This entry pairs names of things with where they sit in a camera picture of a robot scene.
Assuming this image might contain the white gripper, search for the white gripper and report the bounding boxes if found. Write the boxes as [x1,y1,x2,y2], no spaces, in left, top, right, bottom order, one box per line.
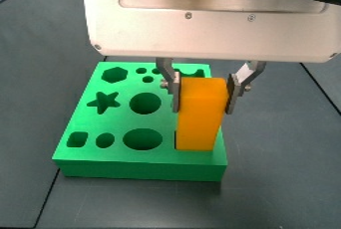
[85,0,341,115]

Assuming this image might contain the orange rectangular block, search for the orange rectangular block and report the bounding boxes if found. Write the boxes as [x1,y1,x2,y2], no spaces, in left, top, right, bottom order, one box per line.
[175,77,229,151]

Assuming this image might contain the green shape sorting board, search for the green shape sorting board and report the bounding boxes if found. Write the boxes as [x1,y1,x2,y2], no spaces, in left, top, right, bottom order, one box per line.
[52,62,228,181]

